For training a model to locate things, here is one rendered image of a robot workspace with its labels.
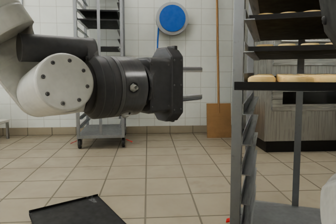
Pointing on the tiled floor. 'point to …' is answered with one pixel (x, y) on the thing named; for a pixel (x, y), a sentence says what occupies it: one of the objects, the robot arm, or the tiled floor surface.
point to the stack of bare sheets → (76, 212)
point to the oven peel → (221, 127)
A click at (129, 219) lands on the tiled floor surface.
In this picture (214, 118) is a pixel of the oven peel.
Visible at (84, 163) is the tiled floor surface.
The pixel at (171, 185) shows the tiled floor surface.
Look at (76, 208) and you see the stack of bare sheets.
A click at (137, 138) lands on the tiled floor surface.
